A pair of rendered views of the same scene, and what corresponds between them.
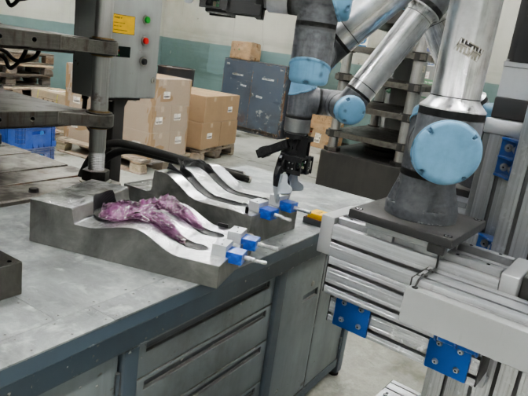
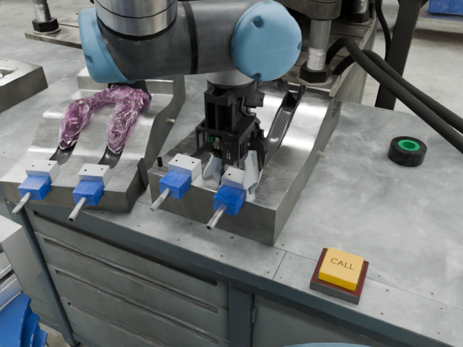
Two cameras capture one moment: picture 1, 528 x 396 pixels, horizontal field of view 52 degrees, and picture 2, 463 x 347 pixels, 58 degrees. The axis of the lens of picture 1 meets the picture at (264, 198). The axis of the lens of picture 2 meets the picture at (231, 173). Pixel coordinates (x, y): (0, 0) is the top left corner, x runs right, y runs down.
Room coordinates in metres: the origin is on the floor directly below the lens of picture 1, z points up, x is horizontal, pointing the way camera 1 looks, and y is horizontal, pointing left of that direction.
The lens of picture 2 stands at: (1.52, -0.62, 1.36)
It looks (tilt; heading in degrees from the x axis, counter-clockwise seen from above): 37 degrees down; 83
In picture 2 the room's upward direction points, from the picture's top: straight up
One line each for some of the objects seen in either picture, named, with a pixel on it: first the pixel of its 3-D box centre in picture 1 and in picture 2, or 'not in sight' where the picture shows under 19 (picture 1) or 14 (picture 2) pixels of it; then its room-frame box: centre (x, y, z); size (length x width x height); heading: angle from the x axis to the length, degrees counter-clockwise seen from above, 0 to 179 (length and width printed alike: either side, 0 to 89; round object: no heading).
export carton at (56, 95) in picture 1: (61, 108); not in sight; (6.43, 2.52, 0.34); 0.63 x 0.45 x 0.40; 58
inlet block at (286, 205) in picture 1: (291, 207); (226, 203); (1.57, -0.08, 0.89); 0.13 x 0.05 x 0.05; 59
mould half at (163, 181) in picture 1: (210, 194); (259, 133); (1.67, 0.17, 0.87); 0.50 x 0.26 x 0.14; 58
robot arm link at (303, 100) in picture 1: (302, 98); not in sight; (1.58, -0.07, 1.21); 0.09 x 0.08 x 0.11; 99
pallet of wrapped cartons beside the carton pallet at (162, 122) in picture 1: (126, 115); not in sight; (5.75, 1.56, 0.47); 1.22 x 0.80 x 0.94; 62
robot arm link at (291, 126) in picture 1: (297, 126); (233, 65); (1.58, -0.07, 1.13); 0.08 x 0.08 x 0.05
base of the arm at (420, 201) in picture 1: (424, 192); not in sight; (1.13, -0.33, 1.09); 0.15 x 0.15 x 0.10
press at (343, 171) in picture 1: (398, 96); not in sight; (6.11, -1.31, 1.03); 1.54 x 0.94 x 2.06; 148
